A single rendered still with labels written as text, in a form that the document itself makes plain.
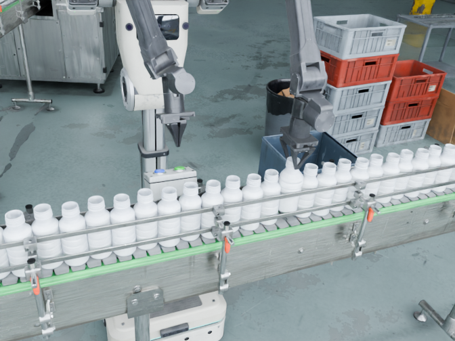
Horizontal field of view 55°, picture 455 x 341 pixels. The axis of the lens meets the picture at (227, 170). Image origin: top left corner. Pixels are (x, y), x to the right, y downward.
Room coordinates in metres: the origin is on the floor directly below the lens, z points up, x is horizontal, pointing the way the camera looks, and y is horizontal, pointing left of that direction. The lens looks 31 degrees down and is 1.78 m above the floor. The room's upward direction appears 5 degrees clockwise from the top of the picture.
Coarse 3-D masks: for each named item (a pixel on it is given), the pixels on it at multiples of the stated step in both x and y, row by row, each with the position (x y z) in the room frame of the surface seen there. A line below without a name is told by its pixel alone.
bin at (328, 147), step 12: (312, 132) 1.81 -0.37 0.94; (324, 132) 1.82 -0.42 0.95; (264, 144) 1.69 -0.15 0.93; (276, 144) 1.74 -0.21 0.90; (324, 144) 1.80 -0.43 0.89; (336, 144) 1.73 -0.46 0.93; (264, 156) 1.67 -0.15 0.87; (276, 156) 1.58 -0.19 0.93; (300, 156) 1.79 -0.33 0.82; (312, 156) 1.82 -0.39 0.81; (324, 156) 1.78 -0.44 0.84; (336, 156) 1.71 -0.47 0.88; (348, 156) 1.65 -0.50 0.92; (264, 168) 1.66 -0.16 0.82; (276, 168) 1.57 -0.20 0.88; (300, 168) 1.80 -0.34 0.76; (336, 168) 1.50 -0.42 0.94
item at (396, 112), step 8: (392, 104) 3.65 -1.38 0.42; (400, 104) 3.70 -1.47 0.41; (408, 104) 4.16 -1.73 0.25; (416, 104) 4.07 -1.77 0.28; (424, 104) 3.84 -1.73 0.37; (432, 104) 3.88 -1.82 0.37; (384, 112) 3.65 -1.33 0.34; (392, 112) 3.67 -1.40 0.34; (400, 112) 3.71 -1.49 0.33; (408, 112) 3.76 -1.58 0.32; (416, 112) 3.81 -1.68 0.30; (424, 112) 3.85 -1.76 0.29; (432, 112) 3.90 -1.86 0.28; (384, 120) 3.63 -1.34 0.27; (392, 120) 3.68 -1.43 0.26; (400, 120) 3.72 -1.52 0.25; (408, 120) 3.77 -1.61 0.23
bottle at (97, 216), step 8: (88, 200) 0.85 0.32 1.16; (96, 200) 0.87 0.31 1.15; (88, 208) 0.84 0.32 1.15; (96, 208) 0.83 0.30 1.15; (104, 208) 0.85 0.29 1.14; (88, 216) 0.83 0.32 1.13; (96, 216) 0.83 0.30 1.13; (104, 216) 0.84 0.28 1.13; (88, 224) 0.82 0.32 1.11; (96, 224) 0.82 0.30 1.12; (104, 224) 0.83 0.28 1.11; (96, 232) 0.82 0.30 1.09; (104, 232) 0.83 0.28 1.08; (88, 240) 0.83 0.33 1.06; (96, 240) 0.82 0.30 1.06; (104, 240) 0.83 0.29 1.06; (96, 248) 0.82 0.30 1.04; (96, 256) 0.82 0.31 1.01; (104, 256) 0.83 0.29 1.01
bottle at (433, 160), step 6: (432, 150) 1.29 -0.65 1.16; (438, 150) 1.28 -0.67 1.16; (432, 156) 1.28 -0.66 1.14; (438, 156) 1.28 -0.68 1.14; (432, 162) 1.27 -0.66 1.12; (438, 162) 1.27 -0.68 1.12; (426, 174) 1.27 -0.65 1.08; (432, 174) 1.27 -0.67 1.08; (426, 180) 1.27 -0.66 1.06; (432, 180) 1.27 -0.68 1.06; (420, 192) 1.27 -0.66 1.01; (426, 192) 1.27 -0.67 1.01
